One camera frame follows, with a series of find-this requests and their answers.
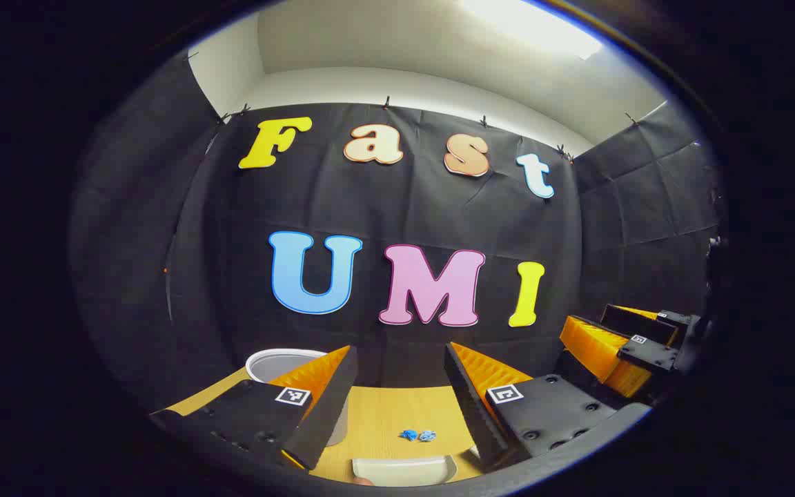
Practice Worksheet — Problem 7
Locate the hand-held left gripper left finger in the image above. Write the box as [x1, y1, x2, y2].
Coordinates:
[151, 345, 359, 471]

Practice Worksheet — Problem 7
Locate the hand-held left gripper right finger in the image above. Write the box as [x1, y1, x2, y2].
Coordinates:
[444, 342, 652, 474]

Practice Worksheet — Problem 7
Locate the white garbage bin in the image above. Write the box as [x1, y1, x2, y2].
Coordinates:
[244, 349, 350, 448]

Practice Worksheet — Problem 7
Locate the grey dustpan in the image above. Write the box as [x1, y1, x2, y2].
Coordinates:
[351, 454, 458, 487]

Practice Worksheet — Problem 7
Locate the wooden desktop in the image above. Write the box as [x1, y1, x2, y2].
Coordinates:
[153, 366, 509, 484]

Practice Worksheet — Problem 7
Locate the row of black cloth clips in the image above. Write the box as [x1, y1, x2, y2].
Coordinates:
[184, 52, 641, 164]

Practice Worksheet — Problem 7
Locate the ceiling light panel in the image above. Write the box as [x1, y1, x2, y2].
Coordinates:
[460, 0, 605, 60]

